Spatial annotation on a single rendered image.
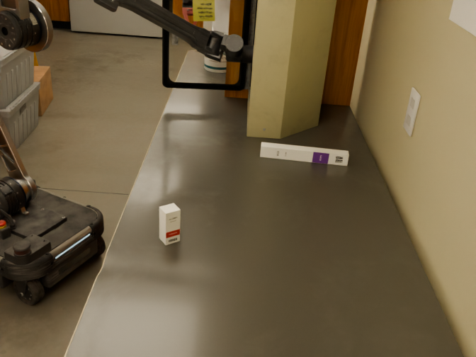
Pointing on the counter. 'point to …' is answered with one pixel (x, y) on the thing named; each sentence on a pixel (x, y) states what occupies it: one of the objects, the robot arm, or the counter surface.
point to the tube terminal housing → (288, 66)
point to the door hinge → (250, 42)
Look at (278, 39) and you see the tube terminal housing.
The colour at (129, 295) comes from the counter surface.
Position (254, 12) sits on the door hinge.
